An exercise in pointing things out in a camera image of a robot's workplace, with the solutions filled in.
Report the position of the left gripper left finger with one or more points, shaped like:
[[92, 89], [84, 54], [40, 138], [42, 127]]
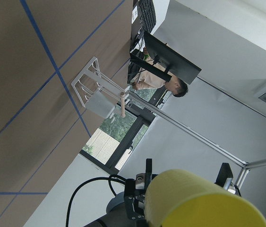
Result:
[[148, 173]]

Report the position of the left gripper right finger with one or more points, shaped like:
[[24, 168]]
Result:
[[225, 176]]

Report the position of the yellow plastic cup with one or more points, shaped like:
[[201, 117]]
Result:
[[178, 198]]

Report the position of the grey plastic cup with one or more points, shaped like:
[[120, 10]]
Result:
[[100, 105]]

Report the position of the seated person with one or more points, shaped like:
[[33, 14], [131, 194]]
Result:
[[147, 80]]

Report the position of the black monitor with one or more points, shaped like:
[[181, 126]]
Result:
[[168, 58]]

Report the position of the black keyboard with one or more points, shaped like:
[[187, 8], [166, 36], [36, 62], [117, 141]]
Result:
[[147, 16]]

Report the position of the aluminium frame post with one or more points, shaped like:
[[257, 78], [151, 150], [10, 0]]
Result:
[[193, 133]]

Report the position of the white wire cup rack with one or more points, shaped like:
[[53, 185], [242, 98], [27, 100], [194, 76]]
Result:
[[111, 90]]

